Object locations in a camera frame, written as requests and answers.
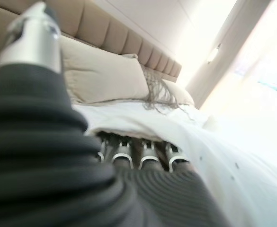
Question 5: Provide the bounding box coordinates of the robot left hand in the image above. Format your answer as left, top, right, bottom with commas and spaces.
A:
0, 0, 232, 227

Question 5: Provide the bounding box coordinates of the small wall light fixture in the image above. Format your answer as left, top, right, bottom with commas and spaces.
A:
207, 43, 222, 64

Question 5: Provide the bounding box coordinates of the patterned cushion with fringe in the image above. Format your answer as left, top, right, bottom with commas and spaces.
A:
141, 65, 196, 119

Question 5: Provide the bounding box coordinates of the large plain beige pillow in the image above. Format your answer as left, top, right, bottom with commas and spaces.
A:
162, 79, 196, 111
58, 35, 150, 105

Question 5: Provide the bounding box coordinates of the tufted upholstered headboard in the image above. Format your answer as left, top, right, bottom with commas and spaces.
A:
0, 0, 183, 84

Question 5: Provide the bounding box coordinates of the white bed sheet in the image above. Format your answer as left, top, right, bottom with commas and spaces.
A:
70, 100, 215, 133

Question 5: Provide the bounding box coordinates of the sheer white curtain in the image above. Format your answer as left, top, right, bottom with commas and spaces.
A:
199, 0, 277, 112

